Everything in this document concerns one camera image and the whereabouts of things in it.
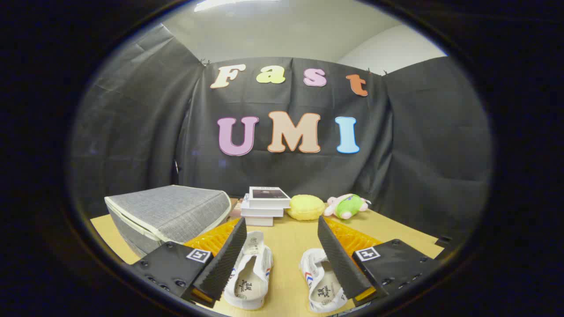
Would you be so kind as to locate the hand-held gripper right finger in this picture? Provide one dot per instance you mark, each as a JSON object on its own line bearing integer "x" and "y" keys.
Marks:
{"x": 339, "y": 259}

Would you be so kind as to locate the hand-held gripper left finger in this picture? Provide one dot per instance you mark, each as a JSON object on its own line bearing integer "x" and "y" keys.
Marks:
{"x": 224, "y": 259}

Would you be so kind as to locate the white canvas shoe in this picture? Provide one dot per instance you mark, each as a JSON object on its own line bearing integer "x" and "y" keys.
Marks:
{"x": 249, "y": 281}
{"x": 321, "y": 290}

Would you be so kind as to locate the grey fabric storage box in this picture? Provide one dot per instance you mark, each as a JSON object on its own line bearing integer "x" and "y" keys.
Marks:
{"x": 167, "y": 211}

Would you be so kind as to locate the pink and green plush toy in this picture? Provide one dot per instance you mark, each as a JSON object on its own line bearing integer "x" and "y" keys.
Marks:
{"x": 348, "y": 206}

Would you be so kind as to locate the plain white book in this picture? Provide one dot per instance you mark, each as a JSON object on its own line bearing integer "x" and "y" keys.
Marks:
{"x": 262, "y": 212}

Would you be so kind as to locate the yellow round plush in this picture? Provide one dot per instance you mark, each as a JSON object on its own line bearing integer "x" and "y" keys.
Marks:
{"x": 306, "y": 208}

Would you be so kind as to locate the black backdrop cloth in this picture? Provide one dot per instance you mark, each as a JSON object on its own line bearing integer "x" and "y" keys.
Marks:
{"x": 286, "y": 176}

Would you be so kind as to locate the black table clamp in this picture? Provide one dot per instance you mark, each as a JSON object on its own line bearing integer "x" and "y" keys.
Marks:
{"x": 443, "y": 241}

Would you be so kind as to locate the ceiling light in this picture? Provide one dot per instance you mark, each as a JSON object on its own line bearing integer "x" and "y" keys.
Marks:
{"x": 229, "y": 4}

